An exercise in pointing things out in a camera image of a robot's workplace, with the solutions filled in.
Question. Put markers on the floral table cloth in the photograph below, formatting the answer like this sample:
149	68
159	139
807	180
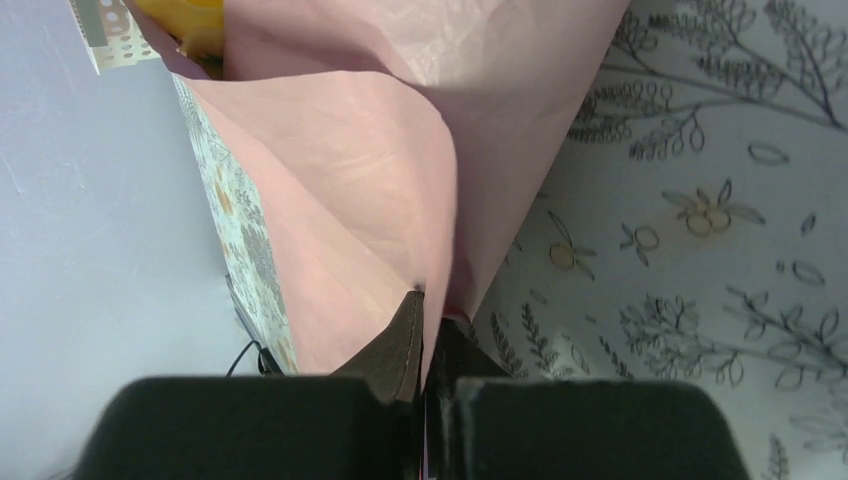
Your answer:
692	228

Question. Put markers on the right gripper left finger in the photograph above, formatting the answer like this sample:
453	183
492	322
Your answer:
362	421

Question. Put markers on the yellow flower stem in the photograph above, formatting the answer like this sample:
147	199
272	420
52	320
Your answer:
197	25

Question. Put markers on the white plastic basket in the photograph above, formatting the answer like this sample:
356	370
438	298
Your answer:
112	37

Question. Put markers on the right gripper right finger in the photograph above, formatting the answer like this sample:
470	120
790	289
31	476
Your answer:
483	423

